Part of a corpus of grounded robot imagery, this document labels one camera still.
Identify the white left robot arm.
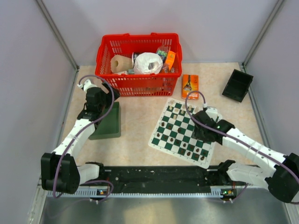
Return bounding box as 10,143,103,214
41,75,120,198

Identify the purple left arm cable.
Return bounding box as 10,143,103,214
52,75,116,198

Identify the metal frame rail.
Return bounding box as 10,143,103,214
34,0,79,71

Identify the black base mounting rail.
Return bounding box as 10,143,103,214
97,166,245,194

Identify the red plastic shopping basket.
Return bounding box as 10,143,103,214
95,33,182,97

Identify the black plastic bin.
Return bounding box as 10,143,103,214
222,70,254,103

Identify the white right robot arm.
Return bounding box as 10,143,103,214
191,110,299,204

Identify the orange razor box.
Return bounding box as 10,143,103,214
181,74,199,100

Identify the green plastic tray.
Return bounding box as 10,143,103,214
89,102,121,140

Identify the green white chess mat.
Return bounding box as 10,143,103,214
148,98,215,169

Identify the orange small carton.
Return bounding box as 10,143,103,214
165,50,176,70

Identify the brown toilet paper roll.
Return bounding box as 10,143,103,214
110,55,133,73

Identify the white wrapped paper roll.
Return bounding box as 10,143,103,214
134,52,163,75

